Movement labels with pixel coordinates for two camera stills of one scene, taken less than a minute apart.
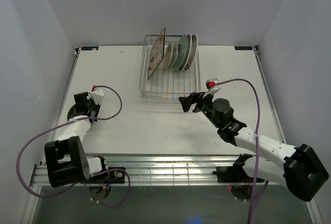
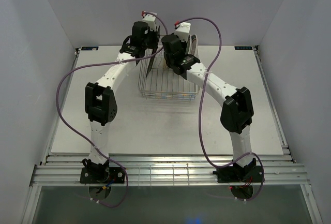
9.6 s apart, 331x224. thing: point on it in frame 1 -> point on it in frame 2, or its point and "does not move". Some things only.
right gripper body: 205,105 -> 184,45
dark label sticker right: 243,47 does not move
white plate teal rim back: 195,43 does not move
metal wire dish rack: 170,67 does not move
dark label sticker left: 89,48 does not move
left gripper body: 94,107 -> 150,43
